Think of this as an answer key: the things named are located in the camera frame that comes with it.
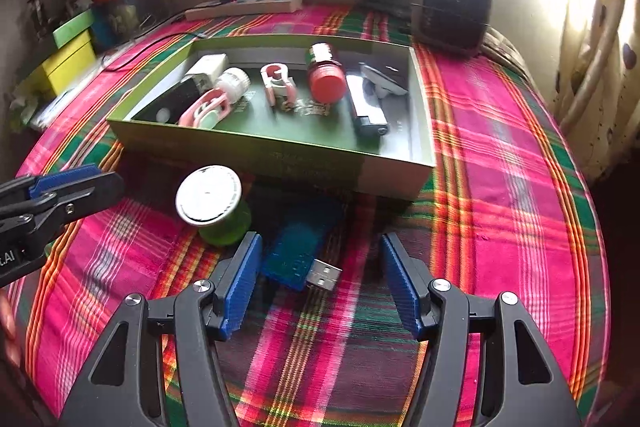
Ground pink white cable winder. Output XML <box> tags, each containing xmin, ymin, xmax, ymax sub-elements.
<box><xmin>260</xmin><ymin>63</ymin><xmax>297</xmax><ymax>106</ymax></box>

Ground white power strip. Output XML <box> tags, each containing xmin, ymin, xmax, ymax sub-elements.
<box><xmin>185</xmin><ymin>0</ymin><xmax>304</xmax><ymax>22</ymax></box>

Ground crumpled paper wrappers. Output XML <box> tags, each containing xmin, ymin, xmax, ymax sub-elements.
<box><xmin>5</xmin><ymin>92</ymin><xmax>41</xmax><ymax>128</ymax></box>

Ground green jar with white lid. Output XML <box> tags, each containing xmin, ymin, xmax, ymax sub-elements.
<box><xmin>175</xmin><ymin>165</ymin><xmax>253</xmax><ymax>248</ymax></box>

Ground clear plastic container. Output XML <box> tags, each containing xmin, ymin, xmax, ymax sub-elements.
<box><xmin>107</xmin><ymin>0</ymin><xmax>151</xmax><ymax>40</ymax></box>

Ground thin black cable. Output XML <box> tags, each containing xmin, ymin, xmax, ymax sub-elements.
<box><xmin>102</xmin><ymin>32</ymin><xmax>201</xmax><ymax>72</ymax></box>

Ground black round disc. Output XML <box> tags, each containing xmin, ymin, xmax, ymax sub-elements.
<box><xmin>359</xmin><ymin>63</ymin><xmax>409</xmax><ymax>98</ymax></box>

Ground green cardboard box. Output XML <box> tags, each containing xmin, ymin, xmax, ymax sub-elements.
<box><xmin>106</xmin><ymin>34</ymin><xmax>437</xmax><ymax>202</ymax></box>

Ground white USB charger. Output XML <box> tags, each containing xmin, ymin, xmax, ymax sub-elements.
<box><xmin>184</xmin><ymin>53</ymin><xmax>230</xmax><ymax>82</ymax></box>

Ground black rectangular device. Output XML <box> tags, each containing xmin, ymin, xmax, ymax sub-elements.
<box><xmin>132</xmin><ymin>77</ymin><xmax>203</xmax><ymax>126</ymax></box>

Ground person's left hand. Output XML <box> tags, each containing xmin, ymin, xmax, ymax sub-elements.
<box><xmin>0</xmin><ymin>294</ymin><xmax>18</xmax><ymax>340</ymax></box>

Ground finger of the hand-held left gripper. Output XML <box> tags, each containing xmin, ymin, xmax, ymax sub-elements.
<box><xmin>30</xmin><ymin>172</ymin><xmax>125</xmax><ymax>228</ymax></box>
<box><xmin>0</xmin><ymin>166</ymin><xmax>101</xmax><ymax>202</ymax></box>

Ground yellow box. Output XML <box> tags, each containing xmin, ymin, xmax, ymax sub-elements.
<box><xmin>17</xmin><ymin>38</ymin><xmax>97</xmax><ymax>100</ymax></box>

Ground blue USB stick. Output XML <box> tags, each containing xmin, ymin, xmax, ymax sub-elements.
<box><xmin>263</xmin><ymin>197</ymin><xmax>346</xmax><ymax>293</ymax></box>

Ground red cap brown bottle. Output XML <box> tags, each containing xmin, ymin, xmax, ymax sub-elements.
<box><xmin>306</xmin><ymin>43</ymin><xmax>347</xmax><ymax>104</ymax></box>

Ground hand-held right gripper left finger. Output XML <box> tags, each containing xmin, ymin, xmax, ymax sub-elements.
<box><xmin>57</xmin><ymin>232</ymin><xmax>263</xmax><ymax>427</ymax></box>

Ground small metal frame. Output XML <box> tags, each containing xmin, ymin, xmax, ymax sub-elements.
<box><xmin>25</xmin><ymin>0</ymin><xmax>47</xmax><ymax>38</ymax></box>

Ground silver black lighter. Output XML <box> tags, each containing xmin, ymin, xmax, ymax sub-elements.
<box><xmin>345</xmin><ymin>74</ymin><xmax>389</xmax><ymax>138</ymax></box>

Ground clear plastic packet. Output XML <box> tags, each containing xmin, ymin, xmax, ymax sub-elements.
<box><xmin>27</xmin><ymin>77</ymin><xmax>108</xmax><ymax>132</ymax></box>

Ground pink green plaid blanket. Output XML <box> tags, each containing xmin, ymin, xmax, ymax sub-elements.
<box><xmin>10</xmin><ymin>4</ymin><xmax>613</xmax><ymax>427</ymax></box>

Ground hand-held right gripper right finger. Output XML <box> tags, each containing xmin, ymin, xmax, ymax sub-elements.
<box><xmin>380</xmin><ymin>233</ymin><xmax>583</xmax><ymax>427</ymax></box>

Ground white curved tube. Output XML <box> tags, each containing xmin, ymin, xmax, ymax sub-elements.
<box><xmin>557</xmin><ymin>7</ymin><xmax>623</xmax><ymax>135</ymax></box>

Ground blue box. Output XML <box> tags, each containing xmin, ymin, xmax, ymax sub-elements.
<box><xmin>92</xmin><ymin>14</ymin><xmax>121</xmax><ymax>52</ymax></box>

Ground pink clip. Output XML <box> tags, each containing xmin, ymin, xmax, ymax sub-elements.
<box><xmin>178</xmin><ymin>88</ymin><xmax>233</xmax><ymax>129</ymax></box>

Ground black grilled appliance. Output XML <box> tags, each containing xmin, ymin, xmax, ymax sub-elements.
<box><xmin>409</xmin><ymin>0</ymin><xmax>496</xmax><ymax>56</ymax></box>

